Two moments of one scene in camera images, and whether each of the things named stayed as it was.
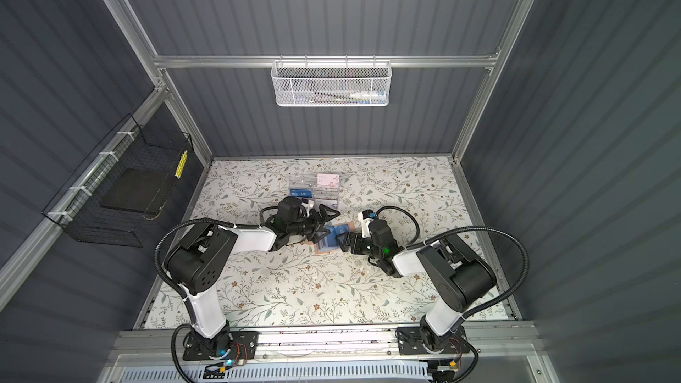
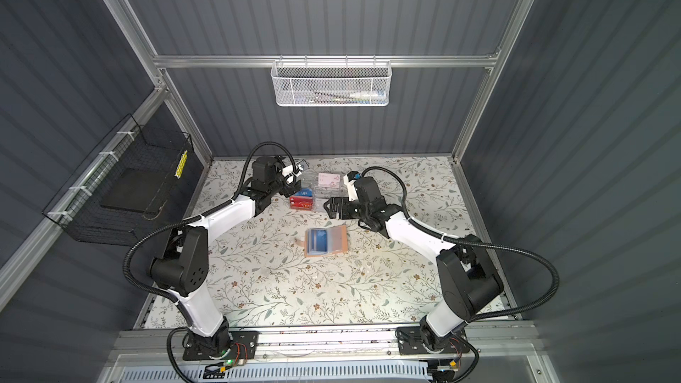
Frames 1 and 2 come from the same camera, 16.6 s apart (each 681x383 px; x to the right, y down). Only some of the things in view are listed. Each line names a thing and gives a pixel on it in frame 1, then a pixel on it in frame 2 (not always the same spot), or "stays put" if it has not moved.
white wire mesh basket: (331, 83) stays put
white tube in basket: (369, 94) stays put
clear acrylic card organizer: (317, 189) stays put
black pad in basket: (136, 191) stays put
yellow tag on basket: (181, 165) stays put
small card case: (329, 243) -> (305, 191)
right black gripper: (354, 236) -> (345, 211)
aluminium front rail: (491, 347) stays put
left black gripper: (318, 223) -> (289, 188)
